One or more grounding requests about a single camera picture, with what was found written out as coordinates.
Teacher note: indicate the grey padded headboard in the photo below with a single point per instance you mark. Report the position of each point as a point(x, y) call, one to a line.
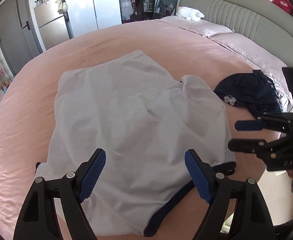
point(261, 22)

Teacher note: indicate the black glass cabinet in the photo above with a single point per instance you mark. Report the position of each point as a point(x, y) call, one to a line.
point(136, 2)

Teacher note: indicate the beige hanging bag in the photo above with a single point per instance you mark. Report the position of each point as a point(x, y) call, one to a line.
point(62, 7)

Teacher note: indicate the grey door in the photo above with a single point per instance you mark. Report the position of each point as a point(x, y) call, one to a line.
point(11, 30)

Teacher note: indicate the white glossy wardrobe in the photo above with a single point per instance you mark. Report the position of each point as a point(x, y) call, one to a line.
point(81, 5)

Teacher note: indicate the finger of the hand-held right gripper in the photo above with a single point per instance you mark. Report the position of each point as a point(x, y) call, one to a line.
point(244, 146)
point(249, 125)

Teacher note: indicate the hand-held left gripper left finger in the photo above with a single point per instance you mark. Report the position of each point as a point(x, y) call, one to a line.
point(92, 175)

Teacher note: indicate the navy garment with white print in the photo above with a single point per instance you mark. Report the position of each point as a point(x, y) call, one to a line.
point(249, 92)

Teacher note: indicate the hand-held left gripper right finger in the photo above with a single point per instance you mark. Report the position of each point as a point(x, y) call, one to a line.
point(199, 177)

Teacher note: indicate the pink pillow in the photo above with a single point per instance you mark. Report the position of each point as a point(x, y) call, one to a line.
point(256, 52)
point(199, 27)

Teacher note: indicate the white shirt with navy trim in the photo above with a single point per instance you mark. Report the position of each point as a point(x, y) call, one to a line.
point(136, 120)

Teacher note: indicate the white plush toy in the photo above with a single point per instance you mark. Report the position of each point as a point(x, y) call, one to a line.
point(189, 13)

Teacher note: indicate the bed with pink sheet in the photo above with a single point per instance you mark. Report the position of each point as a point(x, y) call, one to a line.
point(24, 130)

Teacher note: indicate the silver refrigerator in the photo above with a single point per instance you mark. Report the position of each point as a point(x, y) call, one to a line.
point(51, 27)

